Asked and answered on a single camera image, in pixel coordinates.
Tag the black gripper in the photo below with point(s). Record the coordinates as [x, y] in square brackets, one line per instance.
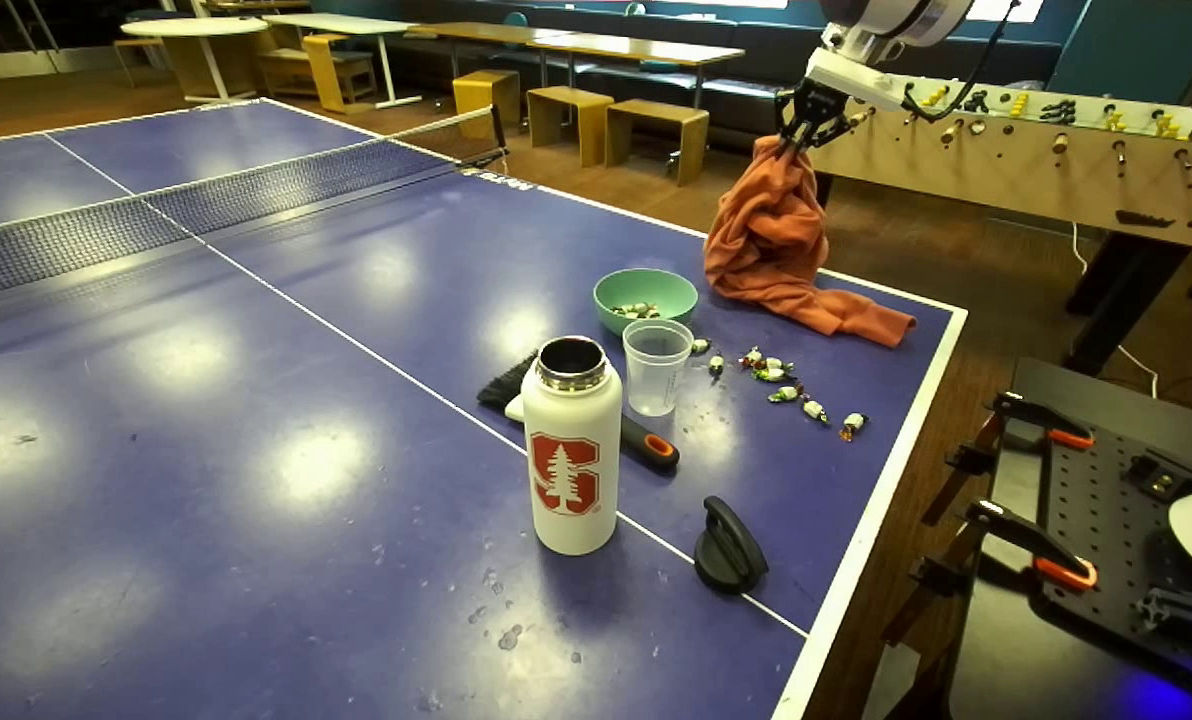
[829, 107]

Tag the orange sweater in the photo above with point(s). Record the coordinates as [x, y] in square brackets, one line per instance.
[775, 243]

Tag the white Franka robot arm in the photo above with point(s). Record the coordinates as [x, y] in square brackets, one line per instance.
[889, 21]

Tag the table tennis net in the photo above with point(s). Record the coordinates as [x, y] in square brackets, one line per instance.
[116, 223]

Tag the wooden stool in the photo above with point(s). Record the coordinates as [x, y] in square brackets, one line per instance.
[657, 125]
[571, 113]

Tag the green bowl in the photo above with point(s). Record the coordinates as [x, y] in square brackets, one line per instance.
[646, 289]

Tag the small wrapped candy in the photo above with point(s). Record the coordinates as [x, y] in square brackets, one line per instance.
[775, 373]
[785, 394]
[817, 410]
[701, 347]
[719, 363]
[754, 356]
[853, 425]

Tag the bright window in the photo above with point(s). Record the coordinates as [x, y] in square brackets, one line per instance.
[1017, 8]

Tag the long wooden table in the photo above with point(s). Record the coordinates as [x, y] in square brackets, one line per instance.
[583, 47]

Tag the small candy heap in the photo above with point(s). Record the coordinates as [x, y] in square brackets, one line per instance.
[643, 313]

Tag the wooden foosball table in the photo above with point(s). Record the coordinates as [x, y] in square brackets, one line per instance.
[1063, 166]

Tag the clear plastic cup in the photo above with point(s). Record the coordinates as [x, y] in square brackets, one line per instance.
[652, 367]

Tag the yellow box stool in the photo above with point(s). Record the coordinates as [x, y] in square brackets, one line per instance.
[487, 94]

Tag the black tool with orange tip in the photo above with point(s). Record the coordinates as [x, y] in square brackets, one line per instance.
[504, 385]

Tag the white bottle with red logo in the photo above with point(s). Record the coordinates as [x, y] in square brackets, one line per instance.
[574, 461]

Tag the yellow wooden chair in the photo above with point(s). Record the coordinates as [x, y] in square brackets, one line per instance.
[339, 66]

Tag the white rectangular table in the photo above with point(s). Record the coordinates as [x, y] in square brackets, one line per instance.
[341, 24]

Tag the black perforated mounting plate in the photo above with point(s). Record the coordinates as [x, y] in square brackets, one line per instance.
[1101, 523]

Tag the black robot cart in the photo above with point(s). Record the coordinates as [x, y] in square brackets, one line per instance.
[1021, 661]

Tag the round white table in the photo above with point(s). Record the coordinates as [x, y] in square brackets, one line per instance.
[199, 28]

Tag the black net post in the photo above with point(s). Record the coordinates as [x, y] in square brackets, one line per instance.
[496, 144]

